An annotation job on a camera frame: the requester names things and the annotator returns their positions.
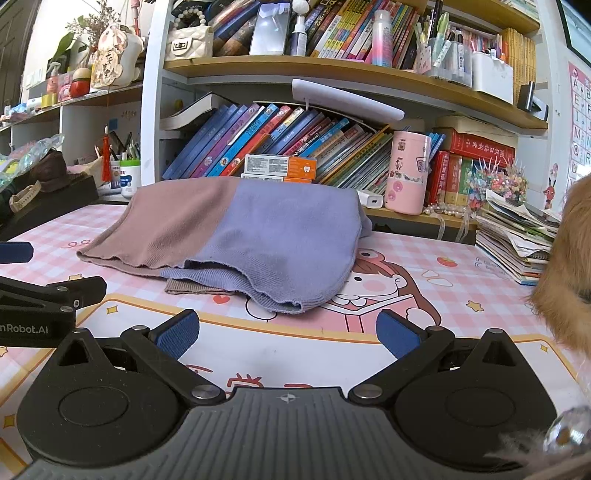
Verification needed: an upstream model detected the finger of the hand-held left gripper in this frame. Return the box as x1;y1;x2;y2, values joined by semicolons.
0;242;34;265
0;275;108;320

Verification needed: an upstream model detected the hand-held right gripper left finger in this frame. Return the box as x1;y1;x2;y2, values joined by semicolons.
58;308;228;408

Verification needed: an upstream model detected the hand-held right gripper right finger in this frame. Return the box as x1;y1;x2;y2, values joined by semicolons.
347;310;529;408

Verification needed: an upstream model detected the purple and mauve sweater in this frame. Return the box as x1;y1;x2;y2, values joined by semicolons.
76;178;374;315

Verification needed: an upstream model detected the pink checkered cartoon desk mat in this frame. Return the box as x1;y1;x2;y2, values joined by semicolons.
0;203;591;480

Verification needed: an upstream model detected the brown cloth bag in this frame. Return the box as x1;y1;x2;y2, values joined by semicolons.
29;149;71;193

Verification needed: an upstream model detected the iridescent plastic wrap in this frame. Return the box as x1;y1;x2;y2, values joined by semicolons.
0;134;64;186

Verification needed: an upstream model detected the white jar with green lid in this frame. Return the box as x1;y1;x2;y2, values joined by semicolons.
119;159;141;193

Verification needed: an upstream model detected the red tassel ornament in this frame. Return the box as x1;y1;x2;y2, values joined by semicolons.
102;122;113;184

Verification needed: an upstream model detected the white side shelf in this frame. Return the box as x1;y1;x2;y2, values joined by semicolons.
0;80;144;204

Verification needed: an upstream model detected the pen holder with pens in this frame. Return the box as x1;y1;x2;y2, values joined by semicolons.
94;131;142;163

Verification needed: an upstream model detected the stack of magazines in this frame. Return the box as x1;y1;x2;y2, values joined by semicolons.
475;188;562;287

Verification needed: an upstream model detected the pink patterned box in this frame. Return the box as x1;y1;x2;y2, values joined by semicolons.
384;130;432;216

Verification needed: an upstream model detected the row of thick standing books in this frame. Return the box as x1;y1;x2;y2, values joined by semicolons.
425;150;485;208

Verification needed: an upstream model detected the pink small box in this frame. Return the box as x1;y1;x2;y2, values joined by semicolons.
46;74;73;96

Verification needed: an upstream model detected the colourful bead ornament bunch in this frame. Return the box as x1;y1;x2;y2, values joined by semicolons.
466;158;528;207

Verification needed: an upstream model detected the orange and white box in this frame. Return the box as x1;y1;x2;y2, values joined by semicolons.
241;173;317;184
244;154;318;179

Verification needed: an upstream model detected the orange furry animal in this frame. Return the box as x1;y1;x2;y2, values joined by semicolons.
526;175;591;357

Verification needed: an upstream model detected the clear crystal ball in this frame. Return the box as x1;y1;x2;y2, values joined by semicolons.
543;406;591;456

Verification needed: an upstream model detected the red thick book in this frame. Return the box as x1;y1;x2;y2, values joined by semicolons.
449;128;516;161

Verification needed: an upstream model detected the white open book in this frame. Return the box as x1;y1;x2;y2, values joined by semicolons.
159;92;232;131

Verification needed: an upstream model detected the row of colourful children's books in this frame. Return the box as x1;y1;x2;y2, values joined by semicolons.
161;104;398;195

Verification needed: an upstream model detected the green potted plant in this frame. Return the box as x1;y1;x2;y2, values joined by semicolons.
48;16;110;71

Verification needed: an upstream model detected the cartoon hanging plaque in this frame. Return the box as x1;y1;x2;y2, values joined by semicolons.
90;22;145;89

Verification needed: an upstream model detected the white bar lamp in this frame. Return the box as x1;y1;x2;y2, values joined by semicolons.
291;78;406;123

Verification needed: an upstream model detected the white quilted handbag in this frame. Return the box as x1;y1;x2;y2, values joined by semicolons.
166;8;214;62

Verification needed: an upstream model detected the small black device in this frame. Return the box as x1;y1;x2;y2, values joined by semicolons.
517;82;550;122

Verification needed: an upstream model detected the white storage box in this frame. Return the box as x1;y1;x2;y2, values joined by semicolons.
471;51;515;105

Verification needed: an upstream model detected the pink alphabet poster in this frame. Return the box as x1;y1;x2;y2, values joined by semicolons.
567;62;591;182

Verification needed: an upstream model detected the wooden and white bookshelf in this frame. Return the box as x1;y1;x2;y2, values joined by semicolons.
139;0;555;232

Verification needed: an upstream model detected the clear pen organiser with pens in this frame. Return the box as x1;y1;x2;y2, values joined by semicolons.
413;11;472;88

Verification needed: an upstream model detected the pink and blue gradient bottle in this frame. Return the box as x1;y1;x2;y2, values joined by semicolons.
371;10;393;66

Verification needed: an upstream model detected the row of yellow books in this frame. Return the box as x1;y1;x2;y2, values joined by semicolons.
501;28;537;92

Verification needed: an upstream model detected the row of slim colourful books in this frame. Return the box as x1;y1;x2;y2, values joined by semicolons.
305;0;422;70

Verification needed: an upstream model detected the white spray bottle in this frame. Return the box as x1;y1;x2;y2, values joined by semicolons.
291;13;309;57

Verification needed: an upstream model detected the silver glossy pouch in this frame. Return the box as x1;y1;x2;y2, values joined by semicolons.
249;2;291;56

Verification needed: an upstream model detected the dark framed board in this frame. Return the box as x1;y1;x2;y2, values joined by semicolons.
556;0;591;57

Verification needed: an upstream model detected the beige woven strap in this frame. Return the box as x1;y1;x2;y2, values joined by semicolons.
9;181;42;213

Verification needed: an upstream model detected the pearl bead string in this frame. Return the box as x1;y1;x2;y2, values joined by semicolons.
425;202;477;219

